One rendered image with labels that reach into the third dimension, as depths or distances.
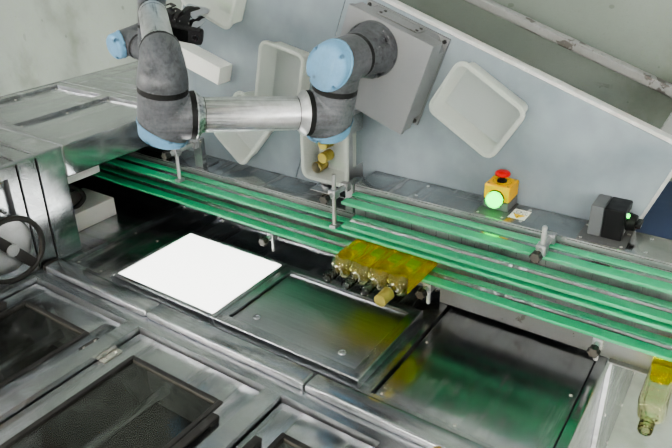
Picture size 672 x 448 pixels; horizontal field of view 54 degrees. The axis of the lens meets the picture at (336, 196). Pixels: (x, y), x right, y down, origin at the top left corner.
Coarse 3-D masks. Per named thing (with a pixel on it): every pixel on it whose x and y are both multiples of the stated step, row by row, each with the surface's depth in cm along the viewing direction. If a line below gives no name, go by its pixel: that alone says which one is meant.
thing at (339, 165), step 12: (312, 144) 205; (336, 144) 204; (348, 144) 193; (312, 156) 207; (336, 156) 205; (348, 156) 194; (336, 168) 207; (348, 168) 196; (324, 180) 202; (336, 180) 201; (348, 180) 198
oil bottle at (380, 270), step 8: (384, 256) 178; (392, 256) 178; (400, 256) 178; (376, 264) 175; (384, 264) 175; (392, 264) 175; (368, 272) 173; (376, 272) 172; (384, 272) 171; (384, 280) 171; (376, 288) 172
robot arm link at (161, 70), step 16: (144, 0) 172; (160, 0) 174; (144, 16) 163; (160, 16) 162; (144, 32) 156; (160, 32) 149; (144, 48) 146; (160, 48) 145; (176, 48) 148; (144, 64) 144; (160, 64) 144; (176, 64) 146; (144, 80) 144; (160, 80) 144; (176, 80) 145
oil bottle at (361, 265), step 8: (376, 248) 183; (384, 248) 183; (360, 256) 179; (368, 256) 179; (376, 256) 179; (352, 264) 176; (360, 264) 175; (368, 264) 175; (360, 272) 174; (360, 280) 174
